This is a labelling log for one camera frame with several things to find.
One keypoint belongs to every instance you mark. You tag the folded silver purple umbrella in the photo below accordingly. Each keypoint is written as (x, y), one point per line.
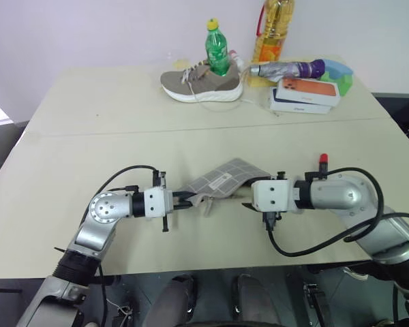
(279, 69)

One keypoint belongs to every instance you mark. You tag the grey grid fabric pouch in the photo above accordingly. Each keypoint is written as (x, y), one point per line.
(221, 180)

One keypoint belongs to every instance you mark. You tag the blue and green foam block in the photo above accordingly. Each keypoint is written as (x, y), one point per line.
(342, 76)

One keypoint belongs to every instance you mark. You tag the small white red-capped bottle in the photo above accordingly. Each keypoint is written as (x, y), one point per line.
(237, 60)

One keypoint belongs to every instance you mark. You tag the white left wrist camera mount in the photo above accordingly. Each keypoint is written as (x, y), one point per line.
(155, 202)

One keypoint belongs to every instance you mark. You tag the dark rounded shape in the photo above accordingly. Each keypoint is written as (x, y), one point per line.
(172, 301)
(255, 301)

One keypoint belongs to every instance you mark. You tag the blue white phone box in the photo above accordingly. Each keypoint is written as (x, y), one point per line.
(286, 106)

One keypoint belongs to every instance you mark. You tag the orange phone box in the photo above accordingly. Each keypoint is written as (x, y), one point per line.
(310, 90)

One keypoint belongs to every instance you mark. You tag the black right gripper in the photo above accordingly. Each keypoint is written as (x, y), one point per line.
(270, 218)

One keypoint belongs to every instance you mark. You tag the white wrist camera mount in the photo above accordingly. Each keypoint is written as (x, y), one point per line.
(155, 202)
(271, 194)

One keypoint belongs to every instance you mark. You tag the yellow cooking oil bottle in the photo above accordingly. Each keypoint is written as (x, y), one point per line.
(272, 34)

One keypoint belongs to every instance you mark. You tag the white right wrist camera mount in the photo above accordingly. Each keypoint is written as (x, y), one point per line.
(271, 194)

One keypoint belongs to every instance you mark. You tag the green plastic soda bottle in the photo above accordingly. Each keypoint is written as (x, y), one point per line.
(216, 47)

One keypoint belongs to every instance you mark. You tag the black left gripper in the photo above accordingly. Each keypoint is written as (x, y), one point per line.
(177, 201)

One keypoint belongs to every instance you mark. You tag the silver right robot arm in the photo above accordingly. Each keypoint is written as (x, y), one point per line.
(334, 194)

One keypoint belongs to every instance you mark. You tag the taupe sneaker with white sole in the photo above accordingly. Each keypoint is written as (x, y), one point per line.
(197, 82)

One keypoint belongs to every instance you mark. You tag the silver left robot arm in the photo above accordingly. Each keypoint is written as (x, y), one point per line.
(102, 207)

